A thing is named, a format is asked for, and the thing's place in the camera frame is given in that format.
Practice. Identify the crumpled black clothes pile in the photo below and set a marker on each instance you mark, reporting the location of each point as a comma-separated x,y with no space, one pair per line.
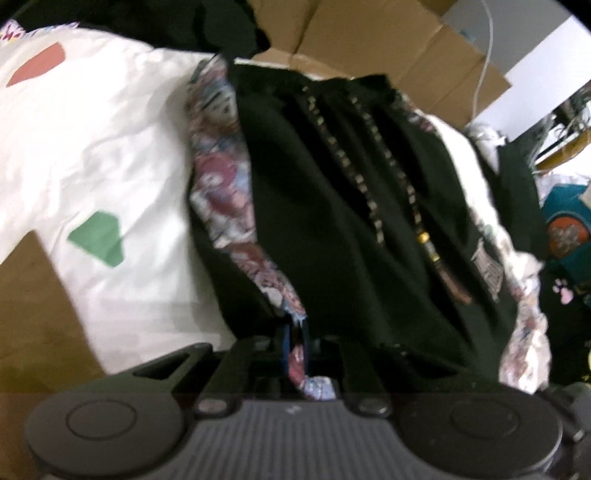
161,18

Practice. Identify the cream bear print bed sheet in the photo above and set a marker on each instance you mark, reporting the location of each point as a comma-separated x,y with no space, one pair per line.
115,138

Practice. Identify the flattened cardboard box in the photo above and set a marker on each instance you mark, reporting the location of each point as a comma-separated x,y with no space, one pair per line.
369,50

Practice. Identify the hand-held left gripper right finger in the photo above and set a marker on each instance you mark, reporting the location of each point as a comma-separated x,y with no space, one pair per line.
328,355

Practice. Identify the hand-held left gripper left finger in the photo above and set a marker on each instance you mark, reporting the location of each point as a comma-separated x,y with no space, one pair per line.
284,350

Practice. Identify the black cloth pink paw print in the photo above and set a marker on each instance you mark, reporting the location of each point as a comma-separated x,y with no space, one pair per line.
568,323

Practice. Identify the black garment bear print lining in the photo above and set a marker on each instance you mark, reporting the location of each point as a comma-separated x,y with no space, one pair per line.
323,207

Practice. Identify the wooden desk black legs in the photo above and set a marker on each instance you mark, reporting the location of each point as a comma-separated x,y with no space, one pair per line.
568,150

